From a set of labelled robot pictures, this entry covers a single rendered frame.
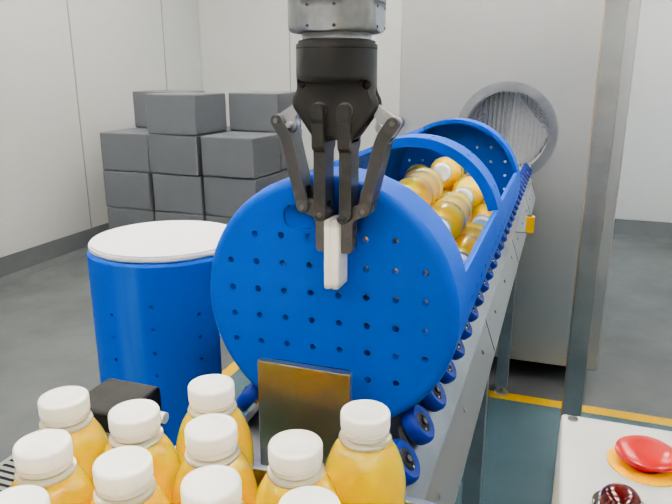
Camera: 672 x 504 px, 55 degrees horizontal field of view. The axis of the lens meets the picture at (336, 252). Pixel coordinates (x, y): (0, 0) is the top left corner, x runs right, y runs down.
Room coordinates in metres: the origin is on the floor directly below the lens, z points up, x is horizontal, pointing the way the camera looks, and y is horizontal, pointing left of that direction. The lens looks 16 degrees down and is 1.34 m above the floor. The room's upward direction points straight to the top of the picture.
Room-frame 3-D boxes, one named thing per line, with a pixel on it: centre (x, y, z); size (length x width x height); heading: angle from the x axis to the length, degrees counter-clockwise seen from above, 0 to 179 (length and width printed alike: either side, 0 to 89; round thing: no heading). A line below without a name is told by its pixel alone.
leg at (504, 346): (2.48, -0.71, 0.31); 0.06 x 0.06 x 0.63; 71
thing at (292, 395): (0.59, 0.03, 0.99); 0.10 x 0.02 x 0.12; 71
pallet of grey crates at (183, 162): (4.62, 0.94, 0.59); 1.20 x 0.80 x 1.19; 70
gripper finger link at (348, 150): (0.61, -0.01, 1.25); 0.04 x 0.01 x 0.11; 161
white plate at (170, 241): (1.16, 0.32, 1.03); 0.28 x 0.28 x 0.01
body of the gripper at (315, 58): (0.62, 0.00, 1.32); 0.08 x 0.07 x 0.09; 71
